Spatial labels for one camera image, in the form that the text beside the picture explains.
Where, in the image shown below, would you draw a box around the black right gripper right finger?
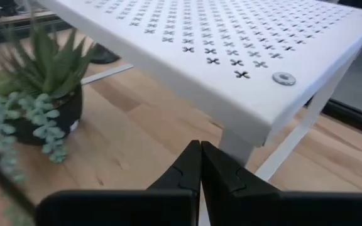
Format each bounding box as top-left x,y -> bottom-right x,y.
200,141 -> 362,226

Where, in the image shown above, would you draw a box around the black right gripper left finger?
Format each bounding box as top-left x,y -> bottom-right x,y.
35,139 -> 202,226

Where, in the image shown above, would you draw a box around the white perforated metal shelf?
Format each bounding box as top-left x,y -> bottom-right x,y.
36,0 -> 362,183

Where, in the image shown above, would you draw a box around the succulent plant in black pot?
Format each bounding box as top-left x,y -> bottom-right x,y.
0,20 -> 100,226

